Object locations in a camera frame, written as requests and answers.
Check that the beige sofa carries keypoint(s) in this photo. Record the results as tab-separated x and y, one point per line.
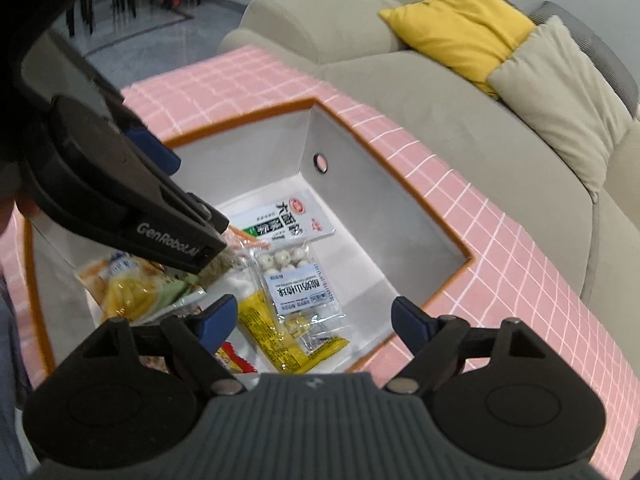
425	90

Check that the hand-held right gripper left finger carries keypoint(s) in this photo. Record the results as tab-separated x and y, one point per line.
217	322

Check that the peanut packet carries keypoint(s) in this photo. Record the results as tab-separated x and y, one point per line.
235	357

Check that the orange cardboard box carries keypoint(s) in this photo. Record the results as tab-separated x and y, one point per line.
375	200

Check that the person's grey trousers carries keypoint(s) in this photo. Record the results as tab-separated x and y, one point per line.
10	360

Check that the white noodle packet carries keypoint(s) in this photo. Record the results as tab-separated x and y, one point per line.
295	215

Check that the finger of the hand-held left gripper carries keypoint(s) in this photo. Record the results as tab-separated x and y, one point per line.
152	152
180	230

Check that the houndstooth cushion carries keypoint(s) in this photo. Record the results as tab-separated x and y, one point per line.
600	45

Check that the pink checked tablecloth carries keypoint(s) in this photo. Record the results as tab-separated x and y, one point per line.
500	270

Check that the clear packet of white balls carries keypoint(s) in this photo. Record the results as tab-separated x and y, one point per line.
300	290

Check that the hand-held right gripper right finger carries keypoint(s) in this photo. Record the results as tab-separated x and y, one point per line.
410	327

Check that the yellow pillow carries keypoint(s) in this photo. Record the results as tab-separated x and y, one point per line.
460	25

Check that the beige pillow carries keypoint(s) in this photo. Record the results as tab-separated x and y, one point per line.
560	95

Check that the packet of yellow slices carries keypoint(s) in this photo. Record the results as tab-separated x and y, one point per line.
125	290

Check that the black chair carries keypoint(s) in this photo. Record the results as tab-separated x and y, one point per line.
102	2

